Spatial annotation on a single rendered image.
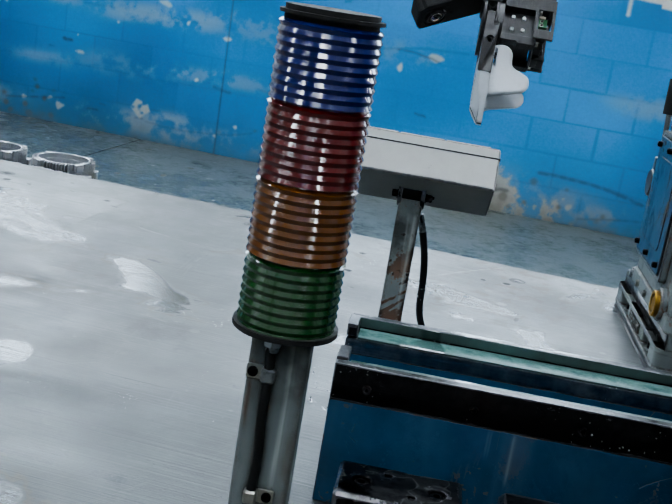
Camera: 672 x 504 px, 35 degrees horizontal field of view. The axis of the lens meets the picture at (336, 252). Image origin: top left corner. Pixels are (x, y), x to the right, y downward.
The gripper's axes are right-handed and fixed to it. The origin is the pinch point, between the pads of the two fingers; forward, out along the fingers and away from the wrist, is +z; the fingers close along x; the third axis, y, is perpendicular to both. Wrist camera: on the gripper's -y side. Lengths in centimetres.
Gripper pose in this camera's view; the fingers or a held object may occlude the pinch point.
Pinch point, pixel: (473, 112)
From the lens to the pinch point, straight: 120.0
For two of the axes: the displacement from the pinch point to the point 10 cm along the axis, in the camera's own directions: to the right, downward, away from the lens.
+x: 0.0, 3.6, 9.3
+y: 9.8, 1.8, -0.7
